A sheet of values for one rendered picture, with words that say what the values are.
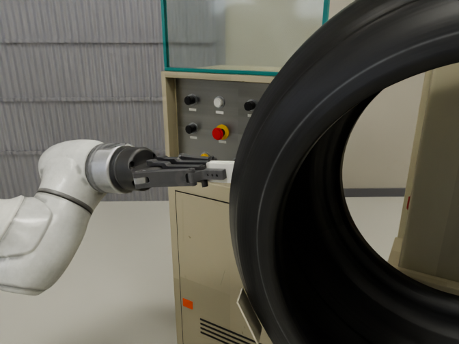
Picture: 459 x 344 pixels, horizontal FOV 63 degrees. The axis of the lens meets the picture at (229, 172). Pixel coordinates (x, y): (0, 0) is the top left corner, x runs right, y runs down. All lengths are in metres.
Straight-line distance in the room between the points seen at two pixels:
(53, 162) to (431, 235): 0.70
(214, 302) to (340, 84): 1.28
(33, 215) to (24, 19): 2.86
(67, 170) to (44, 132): 2.83
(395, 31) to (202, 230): 1.16
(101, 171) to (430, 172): 0.57
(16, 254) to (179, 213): 0.84
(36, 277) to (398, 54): 0.59
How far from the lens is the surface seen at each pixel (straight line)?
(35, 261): 0.68
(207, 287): 1.52
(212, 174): 0.55
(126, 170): 0.63
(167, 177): 0.56
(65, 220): 0.69
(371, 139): 3.55
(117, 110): 3.28
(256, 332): 0.51
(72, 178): 0.70
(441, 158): 0.74
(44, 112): 3.48
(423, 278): 0.81
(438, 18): 0.34
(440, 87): 0.72
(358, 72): 0.34
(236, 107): 1.24
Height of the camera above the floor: 1.37
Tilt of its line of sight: 19 degrees down
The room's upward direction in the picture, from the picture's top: straight up
